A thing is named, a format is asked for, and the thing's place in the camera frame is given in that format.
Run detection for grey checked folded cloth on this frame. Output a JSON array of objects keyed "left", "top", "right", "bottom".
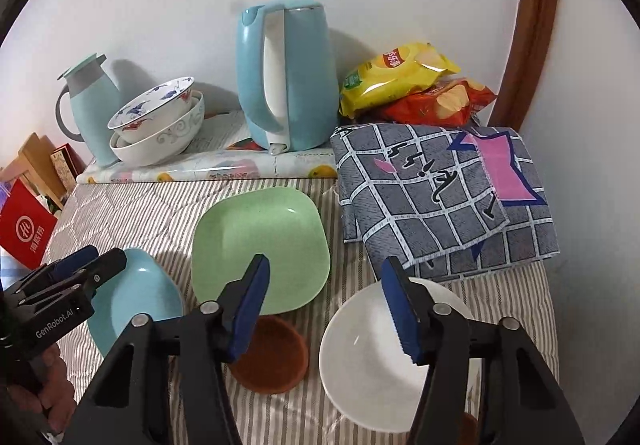
[{"left": 329, "top": 122, "right": 561, "bottom": 283}]

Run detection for blue floral porcelain bowl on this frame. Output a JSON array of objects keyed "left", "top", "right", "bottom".
[{"left": 107, "top": 76, "right": 196, "bottom": 144}]

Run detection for person's left hand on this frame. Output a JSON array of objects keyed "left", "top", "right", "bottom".
[{"left": 7, "top": 337, "right": 78, "bottom": 433}]

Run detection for blue tissue box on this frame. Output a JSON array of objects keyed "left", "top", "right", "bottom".
[{"left": 236, "top": 0, "right": 342, "bottom": 156}]

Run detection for teal thermos jug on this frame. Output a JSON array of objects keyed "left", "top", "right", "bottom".
[{"left": 55, "top": 54, "right": 123, "bottom": 168}]

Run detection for plain white bowl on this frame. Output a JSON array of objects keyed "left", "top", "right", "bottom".
[{"left": 318, "top": 276, "right": 483, "bottom": 432}]

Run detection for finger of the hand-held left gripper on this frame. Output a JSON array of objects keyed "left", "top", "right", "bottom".
[
  {"left": 30, "top": 247, "right": 128, "bottom": 303},
  {"left": 17, "top": 245, "right": 99, "bottom": 293}
]

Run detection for wooden boards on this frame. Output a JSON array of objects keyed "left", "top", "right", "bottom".
[{"left": 0, "top": 132, "right": 66, "bottom": 213}]

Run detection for brown wooden door frame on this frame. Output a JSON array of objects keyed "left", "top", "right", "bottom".
[{"left": 487, "top": 0, "right": 561, "bottom": 128}]

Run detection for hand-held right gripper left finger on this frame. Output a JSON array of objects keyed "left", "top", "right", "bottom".
[{"left": 59, "top": 253, "right": 271, "bottom": 445}]

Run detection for white grey-patterned bowl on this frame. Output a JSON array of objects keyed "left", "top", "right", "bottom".
[{"left": 109, "top": 90, "right": 207, "bottom": 168}]

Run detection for red chip bag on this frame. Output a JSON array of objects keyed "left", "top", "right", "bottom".
[{"left": 372, "top": 78, "right": 497, "bottom": 128}]

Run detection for yellow chip bag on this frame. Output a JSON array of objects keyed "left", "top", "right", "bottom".
[{"left": 340, "top": 42, "right": 462, "bottom": 118}]

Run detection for blue square plate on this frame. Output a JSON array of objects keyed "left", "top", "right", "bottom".
[{"left": 86, "top": 247, "right": 185, "bottom": 358}]

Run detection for patterned dark red box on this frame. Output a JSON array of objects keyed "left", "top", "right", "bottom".
[{"left": 50, "top": 144, "right": 86, "bottom": 198}]

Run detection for green square plate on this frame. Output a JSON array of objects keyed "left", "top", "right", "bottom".
[{"left": 191, "top": 186, "right": 332, "bottom": 317}]

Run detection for small brown bowl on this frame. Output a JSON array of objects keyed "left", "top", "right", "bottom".
[{"left": 227, "top": 315, "right": 309, "bottom": 394}]

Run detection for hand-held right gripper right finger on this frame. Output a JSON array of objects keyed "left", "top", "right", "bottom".
[{"left": 381, "top": 255, "right": 586, "bottom": 445}]

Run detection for striped quilt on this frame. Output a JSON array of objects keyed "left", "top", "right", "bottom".
[{"left": 40, "top": 175, "right": 561, "bottom": 445}]

